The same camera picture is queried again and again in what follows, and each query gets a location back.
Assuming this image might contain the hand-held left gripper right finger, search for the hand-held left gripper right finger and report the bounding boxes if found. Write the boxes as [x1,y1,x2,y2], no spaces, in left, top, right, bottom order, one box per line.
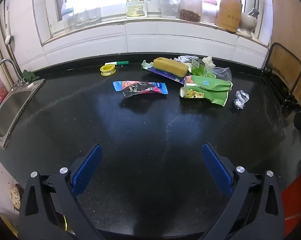
[200,143,285,240]

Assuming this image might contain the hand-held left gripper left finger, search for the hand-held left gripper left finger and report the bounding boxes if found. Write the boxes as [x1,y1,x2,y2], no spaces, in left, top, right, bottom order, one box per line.
[18,144,106,240]

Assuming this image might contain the foil ball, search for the foil ball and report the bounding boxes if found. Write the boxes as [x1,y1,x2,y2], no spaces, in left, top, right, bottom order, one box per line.
[233,90,250,110]

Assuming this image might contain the green cartoon snack bag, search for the green cartoon snack bag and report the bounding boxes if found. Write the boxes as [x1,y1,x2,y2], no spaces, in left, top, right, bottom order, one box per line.
[179,75,233,107]

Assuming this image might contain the clear plastic bag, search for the clear plastic bag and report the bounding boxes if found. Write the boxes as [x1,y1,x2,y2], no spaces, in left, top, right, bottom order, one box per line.
[210,67,232,81]

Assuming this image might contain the blue snack wrapper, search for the blue snack wrapper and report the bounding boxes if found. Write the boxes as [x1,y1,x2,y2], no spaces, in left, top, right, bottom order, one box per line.
[112,80,168,98]

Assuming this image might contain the yellow tape spool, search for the yellow tape spool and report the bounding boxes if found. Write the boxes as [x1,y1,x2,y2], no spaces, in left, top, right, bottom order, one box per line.
[100,64,117,76]

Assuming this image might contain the green clear packet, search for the green clear packet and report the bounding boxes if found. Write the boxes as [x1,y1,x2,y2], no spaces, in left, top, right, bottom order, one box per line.
[190,59,216,78]

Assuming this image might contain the purple foil wrapper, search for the purple foil wrapper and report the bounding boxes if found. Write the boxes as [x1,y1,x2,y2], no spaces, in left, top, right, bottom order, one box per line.
[147,66,187,85]

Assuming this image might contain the white tissue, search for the white tissue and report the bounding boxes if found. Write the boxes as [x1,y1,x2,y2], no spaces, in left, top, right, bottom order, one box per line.
[202,56,216,68]

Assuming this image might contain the yellow sponge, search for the yellow sponge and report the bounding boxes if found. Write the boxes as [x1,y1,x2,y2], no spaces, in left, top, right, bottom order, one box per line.
[153,57,189,77]

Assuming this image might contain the foil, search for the foil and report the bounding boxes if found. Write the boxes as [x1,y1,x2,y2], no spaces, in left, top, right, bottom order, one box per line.
[174,55,199,63]

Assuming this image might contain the black metal rack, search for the black metal rack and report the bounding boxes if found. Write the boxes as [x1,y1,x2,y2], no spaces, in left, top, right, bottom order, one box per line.
[262,42,301,108]

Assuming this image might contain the red cabinet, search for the red cabinet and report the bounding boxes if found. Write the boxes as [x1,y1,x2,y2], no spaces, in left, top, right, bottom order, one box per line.
[280,160,301,239]

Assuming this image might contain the floral lidded ceramic pot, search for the floral lidded ceramic pot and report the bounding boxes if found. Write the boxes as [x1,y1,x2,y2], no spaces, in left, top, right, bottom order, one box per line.
[10,184,24,212]

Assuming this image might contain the stainless steel sink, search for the stainless steel sink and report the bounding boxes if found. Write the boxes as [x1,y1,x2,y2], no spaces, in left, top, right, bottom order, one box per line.
[0,78,46,150]

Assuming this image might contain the wooden cutting board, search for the wooden cutting board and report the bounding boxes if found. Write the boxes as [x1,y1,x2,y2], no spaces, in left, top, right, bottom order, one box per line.
[269,0,301,105]

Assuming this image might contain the dark green cloth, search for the dark green cloth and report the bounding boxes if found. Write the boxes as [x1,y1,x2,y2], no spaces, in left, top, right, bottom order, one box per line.
[22,69,41,82]

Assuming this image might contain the white ceramic mortar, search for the white ceramic mortar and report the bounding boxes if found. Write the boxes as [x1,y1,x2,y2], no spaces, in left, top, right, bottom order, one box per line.
[238,11,258,38]

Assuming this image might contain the bamboo utensil holder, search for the bamboo utensil holder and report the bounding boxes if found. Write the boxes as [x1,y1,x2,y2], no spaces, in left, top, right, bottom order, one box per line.
[216,0,243,33]

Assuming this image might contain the chrome faucet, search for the chrome faucet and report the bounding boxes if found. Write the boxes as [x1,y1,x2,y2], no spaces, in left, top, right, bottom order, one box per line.
[0,58,26,85]

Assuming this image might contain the jar with pink lid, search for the jar with pink lid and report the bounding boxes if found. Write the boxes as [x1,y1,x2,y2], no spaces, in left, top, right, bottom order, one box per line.
[202,0,218,25]

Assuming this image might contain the clear drinking glass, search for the clear drinking glass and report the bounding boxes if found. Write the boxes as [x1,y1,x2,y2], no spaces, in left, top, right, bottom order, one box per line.
[75,6,87,29]
[87,5,101,25]

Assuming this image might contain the clear plastic bottle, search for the clear plastic bottle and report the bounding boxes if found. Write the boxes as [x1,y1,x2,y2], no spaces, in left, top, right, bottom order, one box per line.
[61,2,74,33]

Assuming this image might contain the jar with brown contents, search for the jar with brown contents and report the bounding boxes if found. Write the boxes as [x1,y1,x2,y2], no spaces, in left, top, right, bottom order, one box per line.
[180,0,203,22]

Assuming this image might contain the empty clear glass jar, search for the empty clear glass jar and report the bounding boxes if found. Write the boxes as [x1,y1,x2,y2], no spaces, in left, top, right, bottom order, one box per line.
[160,0,180,18]

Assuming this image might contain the white wall brush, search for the white wall brush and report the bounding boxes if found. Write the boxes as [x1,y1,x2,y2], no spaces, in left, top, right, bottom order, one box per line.
[4,5,14,46]

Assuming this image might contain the white window frame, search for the white window frame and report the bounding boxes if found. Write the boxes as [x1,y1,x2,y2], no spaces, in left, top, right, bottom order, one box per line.
[32,0,271,47]

